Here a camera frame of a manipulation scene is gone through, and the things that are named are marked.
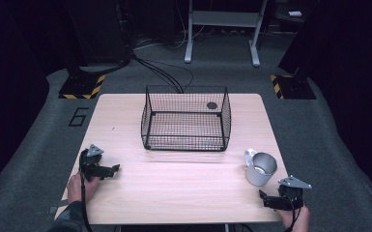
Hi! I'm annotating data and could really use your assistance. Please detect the person's left hand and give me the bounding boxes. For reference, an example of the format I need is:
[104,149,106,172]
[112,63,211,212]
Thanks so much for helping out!
[66,172,101,204]

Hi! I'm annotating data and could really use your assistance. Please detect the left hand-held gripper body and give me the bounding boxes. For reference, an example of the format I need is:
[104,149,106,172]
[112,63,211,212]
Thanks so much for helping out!
[78,143,105,182]

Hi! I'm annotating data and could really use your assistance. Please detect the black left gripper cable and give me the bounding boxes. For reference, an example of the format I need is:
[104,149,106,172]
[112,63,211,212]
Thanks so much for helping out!
[79,149,95,232]

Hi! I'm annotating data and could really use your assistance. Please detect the black wire mesh basket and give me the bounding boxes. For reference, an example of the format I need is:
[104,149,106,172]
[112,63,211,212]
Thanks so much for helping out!
[140,84,233,153]

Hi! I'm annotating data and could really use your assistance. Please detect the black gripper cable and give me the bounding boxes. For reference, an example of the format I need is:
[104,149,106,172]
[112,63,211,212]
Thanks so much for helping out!
[284,188,304,232]
[79,149,95,232]

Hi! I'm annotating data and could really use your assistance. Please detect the black cabinet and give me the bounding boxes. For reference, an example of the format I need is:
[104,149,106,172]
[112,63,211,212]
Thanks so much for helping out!
[61,0,133,75]

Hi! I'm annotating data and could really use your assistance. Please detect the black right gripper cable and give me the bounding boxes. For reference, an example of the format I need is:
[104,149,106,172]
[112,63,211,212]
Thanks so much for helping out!
[284,188,304,232]

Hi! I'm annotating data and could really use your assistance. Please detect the black floor cables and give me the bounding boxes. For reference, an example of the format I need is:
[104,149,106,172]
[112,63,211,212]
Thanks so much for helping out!
[130,51,195,95]

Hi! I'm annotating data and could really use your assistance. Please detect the silver metal mug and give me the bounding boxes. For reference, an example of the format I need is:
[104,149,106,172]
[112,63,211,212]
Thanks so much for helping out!
[243,148,278,188]

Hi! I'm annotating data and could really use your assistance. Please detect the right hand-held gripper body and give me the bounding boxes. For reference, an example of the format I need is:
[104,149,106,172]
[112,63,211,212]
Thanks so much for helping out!
[277,175,313,212]

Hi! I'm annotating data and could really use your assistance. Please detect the black base plate striped edge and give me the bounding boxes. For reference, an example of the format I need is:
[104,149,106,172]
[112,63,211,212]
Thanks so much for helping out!
[269,73,317,101]
[57,73,106,101]

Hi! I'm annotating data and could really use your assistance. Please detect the person's right hand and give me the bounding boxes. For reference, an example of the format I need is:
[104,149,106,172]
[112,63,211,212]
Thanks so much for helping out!
[273,205,311,232]

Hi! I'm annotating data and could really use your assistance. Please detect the grey strap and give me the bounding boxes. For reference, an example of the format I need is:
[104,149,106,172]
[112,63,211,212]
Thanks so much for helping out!
[47,199,70,215]

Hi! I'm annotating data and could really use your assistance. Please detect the white metal stand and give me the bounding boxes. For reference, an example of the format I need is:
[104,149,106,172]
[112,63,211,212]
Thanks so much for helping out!
[184,0,269,68]

